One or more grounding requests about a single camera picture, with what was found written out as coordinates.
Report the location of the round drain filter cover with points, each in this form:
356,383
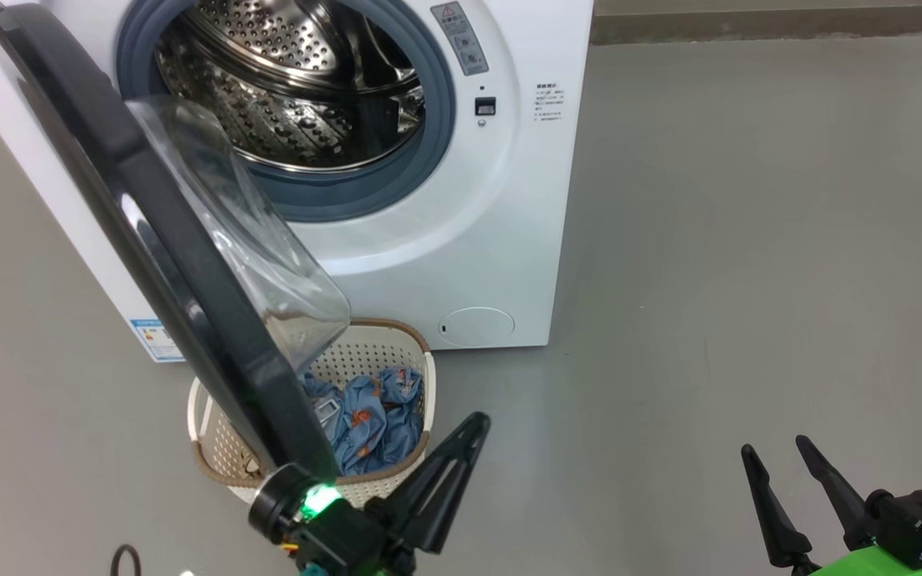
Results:
477,326

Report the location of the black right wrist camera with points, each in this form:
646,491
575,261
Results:
913,524

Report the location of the white front-load washing machine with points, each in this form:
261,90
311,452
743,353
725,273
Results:
469,224

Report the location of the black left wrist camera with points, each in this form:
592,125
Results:
333,536

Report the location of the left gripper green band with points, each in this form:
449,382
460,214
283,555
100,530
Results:
389,552

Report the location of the blue cartoon print garment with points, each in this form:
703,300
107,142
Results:
381,424

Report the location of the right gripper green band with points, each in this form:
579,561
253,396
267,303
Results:
877,564

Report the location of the grey warning sticker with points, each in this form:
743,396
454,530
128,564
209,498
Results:
461,40

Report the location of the cream perforated laundry basket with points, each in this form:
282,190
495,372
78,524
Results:
381,352

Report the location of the perforated steel washer drum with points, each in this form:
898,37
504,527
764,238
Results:
269,72

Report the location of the grey rubber door gasket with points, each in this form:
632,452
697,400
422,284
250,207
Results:
413,160

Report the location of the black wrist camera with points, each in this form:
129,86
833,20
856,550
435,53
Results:
333,536
913,524

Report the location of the black round washer door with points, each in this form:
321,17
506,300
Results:
189,264

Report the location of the blue energy label sticker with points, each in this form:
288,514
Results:
153,340

